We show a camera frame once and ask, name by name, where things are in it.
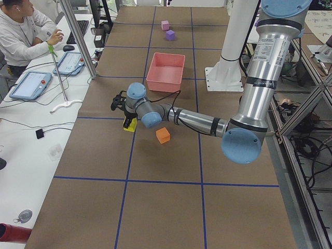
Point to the aluminium frame post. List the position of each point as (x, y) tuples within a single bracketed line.
[(74, 27)]

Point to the white stand with rod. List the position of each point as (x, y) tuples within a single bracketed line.
[(66, 103)]

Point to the pink plastic bin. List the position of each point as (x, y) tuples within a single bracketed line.
[(165, 72)]

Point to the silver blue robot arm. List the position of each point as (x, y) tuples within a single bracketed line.
[(242, 136)]

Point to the yellow foam block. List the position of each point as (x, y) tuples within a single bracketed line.
[(132, 126)]

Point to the teach pendant tablet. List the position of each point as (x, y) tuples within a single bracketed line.
[(31, 86), (70, 64)]

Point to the black computer mouse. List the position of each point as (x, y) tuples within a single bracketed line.
[(67, 48)]

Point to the far teach pendant tablet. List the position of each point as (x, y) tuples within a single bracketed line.
[(70, 64)]

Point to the small black square device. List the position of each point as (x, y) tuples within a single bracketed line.
[(39, 133)]

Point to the pink foam block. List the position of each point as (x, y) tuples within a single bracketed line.
[(165, 25)]

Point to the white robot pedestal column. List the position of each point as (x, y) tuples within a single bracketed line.
[(226, 73)]

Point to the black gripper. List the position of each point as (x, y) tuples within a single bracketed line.
[(128, 115)]

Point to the seated person in grey hoodie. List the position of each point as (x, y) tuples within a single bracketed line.
[(26, 34)]

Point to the near teach pendant tablet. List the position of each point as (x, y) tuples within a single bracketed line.
[(31, 86)]

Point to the orange foam block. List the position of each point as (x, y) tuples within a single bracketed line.
[(163, 135)]

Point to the round metal cap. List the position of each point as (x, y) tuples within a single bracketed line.
[(24, 216)]

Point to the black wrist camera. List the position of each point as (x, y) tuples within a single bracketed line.
[(118, 102)]

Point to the purple foam block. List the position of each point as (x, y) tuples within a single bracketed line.
[(170, 35)]

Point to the red cylinder object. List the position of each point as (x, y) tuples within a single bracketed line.
[(14, 234)]

